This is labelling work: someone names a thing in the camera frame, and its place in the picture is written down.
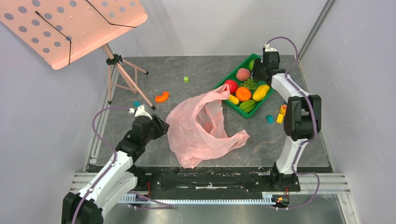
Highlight dark green fake avocado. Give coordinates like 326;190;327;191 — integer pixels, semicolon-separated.
257;81;267;86

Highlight green fake grapes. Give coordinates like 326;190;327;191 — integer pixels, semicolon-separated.
239;78;258;90

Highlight yellow fake lemon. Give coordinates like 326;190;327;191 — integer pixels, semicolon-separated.
252;84;270;102

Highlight red fake fruit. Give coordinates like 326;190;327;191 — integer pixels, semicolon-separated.
224;79;239;94

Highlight pink plastic bag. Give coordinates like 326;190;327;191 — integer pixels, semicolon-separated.
166;84;250;168

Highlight yellow fake corn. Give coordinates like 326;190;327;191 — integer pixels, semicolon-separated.
228;94;240;105

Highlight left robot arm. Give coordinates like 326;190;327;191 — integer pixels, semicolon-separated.
61;112;170;224

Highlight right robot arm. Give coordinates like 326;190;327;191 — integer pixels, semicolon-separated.
252;48;321;190

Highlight green fake melon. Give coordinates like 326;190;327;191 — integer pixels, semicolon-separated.
248;60;254;71

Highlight pink fake peach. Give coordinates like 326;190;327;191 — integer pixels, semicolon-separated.
236;68;251;82

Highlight orange fake fruit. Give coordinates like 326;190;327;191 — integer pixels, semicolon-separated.
235;87;252;102

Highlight green fake starfruit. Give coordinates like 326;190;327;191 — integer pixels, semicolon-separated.
239;100;256;114

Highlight green plastic tray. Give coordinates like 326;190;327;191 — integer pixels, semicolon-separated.
214;54;274;119

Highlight orange arch block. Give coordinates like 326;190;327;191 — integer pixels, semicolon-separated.
155;91;170;103

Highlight teal rectangular block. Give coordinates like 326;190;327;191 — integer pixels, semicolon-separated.
266;115;274;124

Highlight yellow rectangular block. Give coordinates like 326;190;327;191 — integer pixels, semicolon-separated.
276;113;284;124

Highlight pink music stand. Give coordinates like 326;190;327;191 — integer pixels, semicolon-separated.
0;0;148;93

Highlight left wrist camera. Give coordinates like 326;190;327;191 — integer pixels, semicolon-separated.
128;105;152;119

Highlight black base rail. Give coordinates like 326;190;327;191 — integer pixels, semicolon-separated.
130;166;301;200

